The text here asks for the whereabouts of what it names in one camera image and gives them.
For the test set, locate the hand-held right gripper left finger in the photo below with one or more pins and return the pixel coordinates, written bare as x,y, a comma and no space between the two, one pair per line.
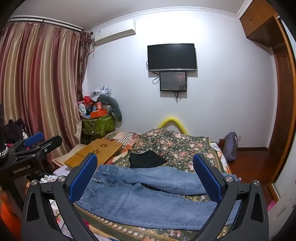
84,177

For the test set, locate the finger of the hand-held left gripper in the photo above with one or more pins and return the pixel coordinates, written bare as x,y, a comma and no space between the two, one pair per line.
33,139
52,141

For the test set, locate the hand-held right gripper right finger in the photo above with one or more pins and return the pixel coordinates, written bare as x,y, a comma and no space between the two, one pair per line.
208,178

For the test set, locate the blue denim pants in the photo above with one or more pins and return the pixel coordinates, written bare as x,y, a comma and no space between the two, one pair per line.
143,199

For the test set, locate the pile of dark clothes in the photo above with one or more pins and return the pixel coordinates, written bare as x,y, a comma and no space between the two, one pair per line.
13,132

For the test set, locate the checkered white bed sheet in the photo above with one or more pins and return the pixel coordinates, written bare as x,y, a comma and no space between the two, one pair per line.
222,157

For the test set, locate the bamboo lap desk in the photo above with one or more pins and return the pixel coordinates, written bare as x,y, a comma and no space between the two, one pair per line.
99,150

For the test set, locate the grey backpack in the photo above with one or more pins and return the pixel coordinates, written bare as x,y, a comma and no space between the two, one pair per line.
230,147

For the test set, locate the dark floral blanket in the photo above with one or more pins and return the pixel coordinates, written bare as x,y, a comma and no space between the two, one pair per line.
175,143

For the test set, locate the green floral cloth cover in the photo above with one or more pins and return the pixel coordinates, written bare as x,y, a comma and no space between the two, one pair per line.
98,126

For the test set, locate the striped pink curtain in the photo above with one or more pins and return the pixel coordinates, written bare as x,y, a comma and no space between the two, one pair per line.
39,88

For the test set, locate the orange box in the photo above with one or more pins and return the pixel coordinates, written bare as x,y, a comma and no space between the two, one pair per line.
98,113

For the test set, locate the striped patchwork cloth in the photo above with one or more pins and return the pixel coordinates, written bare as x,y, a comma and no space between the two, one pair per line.
124,139

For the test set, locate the black folded cloth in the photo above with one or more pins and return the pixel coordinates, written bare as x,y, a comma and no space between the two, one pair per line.
145,160

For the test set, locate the yellow foam headboard pad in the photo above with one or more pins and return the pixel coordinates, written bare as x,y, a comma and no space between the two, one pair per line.
172,122

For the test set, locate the pale crumpled clothes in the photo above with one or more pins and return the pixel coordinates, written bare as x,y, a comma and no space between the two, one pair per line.
101,91

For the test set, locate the white air conditioner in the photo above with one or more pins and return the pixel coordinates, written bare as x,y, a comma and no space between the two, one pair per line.
113,31

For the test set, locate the wooden overhead cabinet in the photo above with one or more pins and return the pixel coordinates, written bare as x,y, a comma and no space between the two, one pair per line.
259,20

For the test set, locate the small black wall monitor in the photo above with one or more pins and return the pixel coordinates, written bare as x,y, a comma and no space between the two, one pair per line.
173,81

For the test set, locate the curtain rail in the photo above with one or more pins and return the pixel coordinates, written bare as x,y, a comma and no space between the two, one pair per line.
46,22

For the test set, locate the black wall television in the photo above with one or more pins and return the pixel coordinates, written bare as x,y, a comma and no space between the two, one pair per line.
172,56

